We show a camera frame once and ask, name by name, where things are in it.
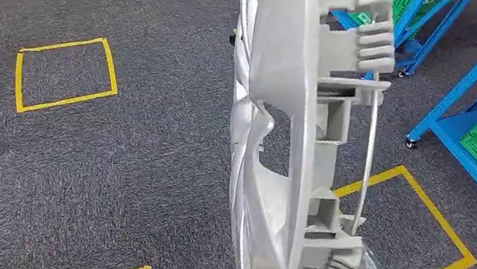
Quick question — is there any yellow floor tape square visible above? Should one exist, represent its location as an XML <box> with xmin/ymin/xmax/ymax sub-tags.
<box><xmin>318</xmin><ymin>153</ymin><xmax>477</xmax><ymax>269</ymax></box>

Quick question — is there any silver plastic wheel hubcap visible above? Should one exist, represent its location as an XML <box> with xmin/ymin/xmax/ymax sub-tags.
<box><xmin>187</xmin><ymin>0</ymin><xmax>410</xmax><ymax>269</ymax></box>

